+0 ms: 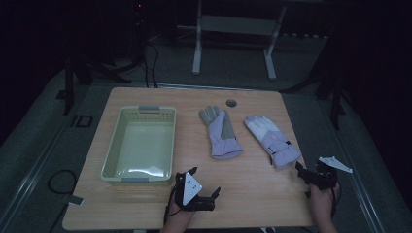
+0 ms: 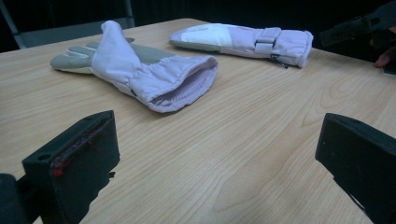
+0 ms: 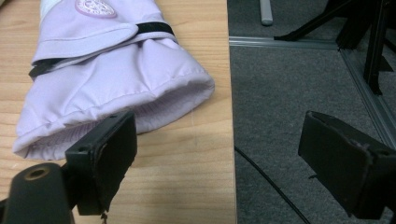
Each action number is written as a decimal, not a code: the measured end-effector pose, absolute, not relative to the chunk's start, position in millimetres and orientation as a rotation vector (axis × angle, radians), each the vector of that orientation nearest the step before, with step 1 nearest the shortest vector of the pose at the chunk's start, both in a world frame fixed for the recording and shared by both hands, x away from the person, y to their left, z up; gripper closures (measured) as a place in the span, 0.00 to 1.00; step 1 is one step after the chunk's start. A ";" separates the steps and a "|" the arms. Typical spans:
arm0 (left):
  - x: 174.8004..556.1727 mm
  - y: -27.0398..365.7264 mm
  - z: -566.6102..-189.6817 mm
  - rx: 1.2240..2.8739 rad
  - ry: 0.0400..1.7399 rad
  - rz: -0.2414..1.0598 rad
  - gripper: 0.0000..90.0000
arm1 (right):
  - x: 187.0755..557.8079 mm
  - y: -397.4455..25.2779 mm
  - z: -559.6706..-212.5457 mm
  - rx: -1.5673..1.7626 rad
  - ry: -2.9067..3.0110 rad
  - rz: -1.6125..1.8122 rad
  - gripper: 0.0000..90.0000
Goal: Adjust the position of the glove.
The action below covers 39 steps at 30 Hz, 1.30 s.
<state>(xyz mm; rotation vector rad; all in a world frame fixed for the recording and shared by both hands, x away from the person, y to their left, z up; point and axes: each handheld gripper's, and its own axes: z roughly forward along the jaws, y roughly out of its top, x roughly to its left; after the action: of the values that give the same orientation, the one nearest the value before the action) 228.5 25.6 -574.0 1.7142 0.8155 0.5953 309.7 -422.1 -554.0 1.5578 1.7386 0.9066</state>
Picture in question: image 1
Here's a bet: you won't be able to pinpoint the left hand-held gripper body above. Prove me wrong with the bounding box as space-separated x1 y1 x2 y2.
174 171 217 213

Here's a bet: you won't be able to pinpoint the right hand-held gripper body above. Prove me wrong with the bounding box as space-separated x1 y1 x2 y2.
305 155 354 190

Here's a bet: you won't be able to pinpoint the lilac glove with white fingers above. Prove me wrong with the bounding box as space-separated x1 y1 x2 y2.
244 115 303 170

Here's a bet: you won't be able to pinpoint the lilac glove with grey palm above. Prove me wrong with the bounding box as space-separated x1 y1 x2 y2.
198 105 244 160

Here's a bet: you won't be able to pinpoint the pale green plastic basket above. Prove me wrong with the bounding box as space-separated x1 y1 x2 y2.
100 105 178 186

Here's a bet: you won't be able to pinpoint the person's right hand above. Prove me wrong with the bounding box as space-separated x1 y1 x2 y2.
309 182 342 221

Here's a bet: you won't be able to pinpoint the person's left hand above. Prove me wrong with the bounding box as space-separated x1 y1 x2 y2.
163 200 196 228

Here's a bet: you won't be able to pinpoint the black tripod stand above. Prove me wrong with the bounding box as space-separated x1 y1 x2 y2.
281 72 347 131
55 56 133 117

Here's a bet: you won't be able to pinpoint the grey tape piece on floor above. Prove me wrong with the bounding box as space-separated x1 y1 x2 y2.
67 195 86 207

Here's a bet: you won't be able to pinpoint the white metal stand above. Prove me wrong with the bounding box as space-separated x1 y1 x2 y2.
191 0 288 82

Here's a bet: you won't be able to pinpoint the right hand-held gripper black cable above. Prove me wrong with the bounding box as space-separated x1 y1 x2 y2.
329 183 342 218

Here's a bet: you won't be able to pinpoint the hand-held gripper black cable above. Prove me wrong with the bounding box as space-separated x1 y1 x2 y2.
162 185 183 226
329 183 342 218

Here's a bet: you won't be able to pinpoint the left hand-held gripper black cable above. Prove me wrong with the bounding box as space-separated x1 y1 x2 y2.
162 185 183 226

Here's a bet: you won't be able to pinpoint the black hanging cables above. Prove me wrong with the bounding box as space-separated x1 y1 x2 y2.
142 40 160 89

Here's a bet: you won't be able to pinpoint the black rectangular floor frame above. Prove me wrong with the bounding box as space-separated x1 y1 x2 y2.
70 114 94 128

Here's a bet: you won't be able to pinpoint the black looped floor cable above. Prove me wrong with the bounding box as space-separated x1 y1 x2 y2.
47 168 79 196

